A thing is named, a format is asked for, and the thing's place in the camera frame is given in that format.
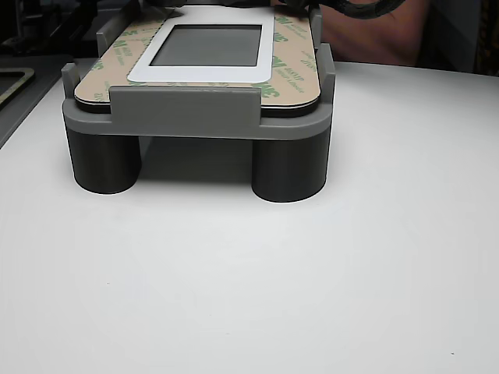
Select black stand equipment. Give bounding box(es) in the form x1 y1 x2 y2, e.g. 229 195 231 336
0 0 98 55

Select white panel with window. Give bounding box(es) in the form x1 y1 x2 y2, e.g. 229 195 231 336
73 4 321 117

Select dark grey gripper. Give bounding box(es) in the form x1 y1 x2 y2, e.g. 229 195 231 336
186 0 274 6

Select tan adhesive ring liner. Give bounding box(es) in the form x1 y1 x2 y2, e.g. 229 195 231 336
0 68 37 115

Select grey 3D printed fixture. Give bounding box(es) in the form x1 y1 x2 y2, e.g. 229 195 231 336
61 5 337 203

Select flat grey plate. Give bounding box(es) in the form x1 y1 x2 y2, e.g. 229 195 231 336
0 54 76 151

